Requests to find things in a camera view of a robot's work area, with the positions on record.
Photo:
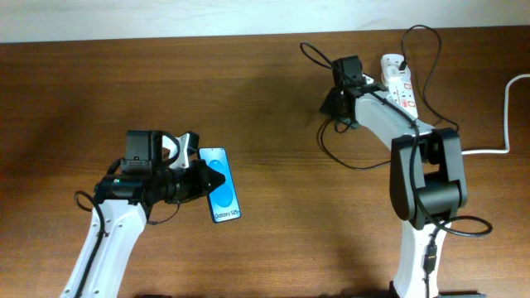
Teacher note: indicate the blue Galaxy smartphone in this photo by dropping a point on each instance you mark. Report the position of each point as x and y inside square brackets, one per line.
[223, 201]

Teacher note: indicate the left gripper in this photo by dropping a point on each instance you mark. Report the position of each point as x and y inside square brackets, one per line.
[198, 169]

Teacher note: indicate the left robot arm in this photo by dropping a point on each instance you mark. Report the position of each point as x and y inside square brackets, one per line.
[156, 168]

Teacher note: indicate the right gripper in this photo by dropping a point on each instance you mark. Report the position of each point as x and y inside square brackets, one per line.
[326, 105]

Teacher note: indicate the white charger plug adapter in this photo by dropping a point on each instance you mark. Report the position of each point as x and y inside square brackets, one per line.
[391, 74]

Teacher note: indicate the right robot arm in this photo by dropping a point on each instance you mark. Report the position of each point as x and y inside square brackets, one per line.
[427, 179]

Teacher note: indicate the white power strip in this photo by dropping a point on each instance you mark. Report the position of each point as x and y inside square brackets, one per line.
[402, 94]

